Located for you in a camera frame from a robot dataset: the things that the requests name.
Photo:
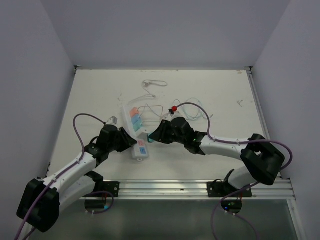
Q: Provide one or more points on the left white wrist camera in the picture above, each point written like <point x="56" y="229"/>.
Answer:
<point x="112" y="121"/>

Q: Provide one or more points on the green charger plug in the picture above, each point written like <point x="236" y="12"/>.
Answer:
<point x="137" y="126"/>

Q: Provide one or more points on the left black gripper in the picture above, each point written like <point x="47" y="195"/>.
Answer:
<point x="125" y="144"/>

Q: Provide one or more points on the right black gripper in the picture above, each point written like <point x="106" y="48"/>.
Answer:
<point x="160" y="133"/>

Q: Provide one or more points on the aluminium rail frame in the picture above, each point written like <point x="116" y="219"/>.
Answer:
<point x="196" y="190"/>

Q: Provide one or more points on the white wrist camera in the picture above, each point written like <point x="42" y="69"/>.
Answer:
<point x="174" y="113"/>
<point x="112" y="121"/>

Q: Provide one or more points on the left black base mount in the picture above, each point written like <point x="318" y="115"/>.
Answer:
<point x="112" y="187"/>

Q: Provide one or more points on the blue charger plug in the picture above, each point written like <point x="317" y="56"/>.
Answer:
<point x="136" y="119"/>

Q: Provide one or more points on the orange charger plug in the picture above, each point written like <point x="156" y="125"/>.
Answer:
<point x="134" y="111"/>

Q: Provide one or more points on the teal charger plug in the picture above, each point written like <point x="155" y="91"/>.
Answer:
<point x="149" y="139"/>

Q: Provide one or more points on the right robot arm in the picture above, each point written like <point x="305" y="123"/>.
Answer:
<point x="262" y="161"/>

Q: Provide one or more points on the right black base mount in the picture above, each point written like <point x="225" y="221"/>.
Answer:
<point x="220" y="189"/>

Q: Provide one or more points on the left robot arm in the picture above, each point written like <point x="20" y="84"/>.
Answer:
<point x="44" y="199"/>

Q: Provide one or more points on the white power strip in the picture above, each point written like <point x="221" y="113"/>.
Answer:
<point x="139" y="152"/>

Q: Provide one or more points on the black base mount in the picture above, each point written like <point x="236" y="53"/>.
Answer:
<point x="220" y="189"/>
<point x="112" y="187"/>

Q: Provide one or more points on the white 80W charger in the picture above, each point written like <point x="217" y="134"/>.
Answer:
<point x="142" y="134"/>

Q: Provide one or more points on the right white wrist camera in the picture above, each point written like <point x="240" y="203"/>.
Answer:
<point x="174" y="113"/>

